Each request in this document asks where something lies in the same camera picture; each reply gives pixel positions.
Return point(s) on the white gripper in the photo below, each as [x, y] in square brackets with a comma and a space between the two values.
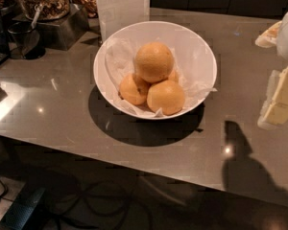
[274, 112]

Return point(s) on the orange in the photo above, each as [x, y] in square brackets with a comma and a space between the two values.
[134, 89]
[167, 96]
[153, 62]

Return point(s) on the white ceramic bowl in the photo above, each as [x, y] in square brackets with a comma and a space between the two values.
[148, 30]

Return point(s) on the white paper liner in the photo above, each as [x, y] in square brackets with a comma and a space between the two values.
[193, 60]

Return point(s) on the nut jar behind stand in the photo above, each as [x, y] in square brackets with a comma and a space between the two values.
[90, 7]

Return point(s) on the metal jar stand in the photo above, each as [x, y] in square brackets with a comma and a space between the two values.
[63, 33]

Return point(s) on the glass jar of nuts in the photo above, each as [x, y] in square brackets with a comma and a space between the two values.
[50, 9]

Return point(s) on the dark glass cup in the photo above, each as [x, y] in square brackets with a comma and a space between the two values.
[27, 39]

